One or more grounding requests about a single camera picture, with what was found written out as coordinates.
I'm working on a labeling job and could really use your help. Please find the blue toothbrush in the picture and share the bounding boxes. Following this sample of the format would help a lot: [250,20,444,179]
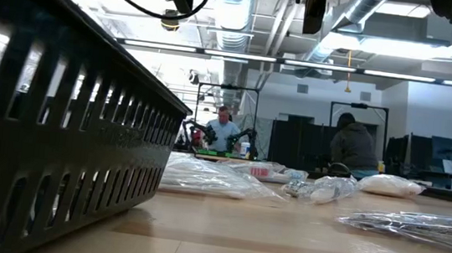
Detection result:
[274,167,311,188]

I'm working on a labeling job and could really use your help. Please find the white blue-striped toothbrush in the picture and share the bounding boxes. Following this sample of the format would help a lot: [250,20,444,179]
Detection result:
[301,172,359,209]

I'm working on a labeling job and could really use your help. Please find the long linear light fixture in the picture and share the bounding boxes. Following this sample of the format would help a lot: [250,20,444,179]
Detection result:
[115,37,452,88]

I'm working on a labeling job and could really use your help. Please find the black partition panel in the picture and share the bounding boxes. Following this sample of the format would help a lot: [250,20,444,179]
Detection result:
[266,117,339,176]
[383,132,434,183]

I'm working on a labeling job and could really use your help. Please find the person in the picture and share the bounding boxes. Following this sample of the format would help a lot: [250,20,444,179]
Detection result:
[202,103,247,155]
[326,110,384,181]

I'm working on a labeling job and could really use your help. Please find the white wipes tub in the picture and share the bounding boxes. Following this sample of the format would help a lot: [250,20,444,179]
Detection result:
[239,141,252,160]

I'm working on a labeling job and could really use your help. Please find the wooden workbench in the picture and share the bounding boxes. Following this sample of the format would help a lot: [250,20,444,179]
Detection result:
[195,152,257,167]

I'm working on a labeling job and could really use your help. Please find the red toothbrush in clear bag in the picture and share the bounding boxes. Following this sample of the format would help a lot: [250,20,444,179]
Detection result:
[220,157,286,184]

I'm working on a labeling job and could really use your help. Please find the dark computer monitor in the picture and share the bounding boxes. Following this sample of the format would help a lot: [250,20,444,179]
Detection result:
[428,135,452,163]

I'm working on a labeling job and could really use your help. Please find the cotton swabs in clear bag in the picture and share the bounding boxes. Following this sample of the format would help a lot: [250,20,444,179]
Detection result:
[158,149,290,205]

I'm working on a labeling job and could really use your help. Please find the cotton balls in clear bag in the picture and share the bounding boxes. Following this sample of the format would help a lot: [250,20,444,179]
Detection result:
[356,171,427,202]

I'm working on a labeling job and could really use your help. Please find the black slotted plastic basket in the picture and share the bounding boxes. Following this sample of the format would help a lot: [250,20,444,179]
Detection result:
[0,0,205,253]

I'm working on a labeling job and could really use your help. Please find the black hanging cord reel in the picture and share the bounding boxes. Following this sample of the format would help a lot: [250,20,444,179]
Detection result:
[159,7,182,34]

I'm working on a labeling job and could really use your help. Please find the silver spiral air duct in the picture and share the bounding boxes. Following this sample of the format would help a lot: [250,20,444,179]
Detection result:
[198,0,259,113]
[299,0,397,75]

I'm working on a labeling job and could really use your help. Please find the yellow hanging cord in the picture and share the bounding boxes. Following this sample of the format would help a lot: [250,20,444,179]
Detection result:
[342,49,356,94]

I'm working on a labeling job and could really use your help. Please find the black station frame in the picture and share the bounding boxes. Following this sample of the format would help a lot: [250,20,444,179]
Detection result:
[190,80,262,161]
[327,99,392,138]

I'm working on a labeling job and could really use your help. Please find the black cable loop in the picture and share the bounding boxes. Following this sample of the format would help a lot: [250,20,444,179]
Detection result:
[325,161,353,180]

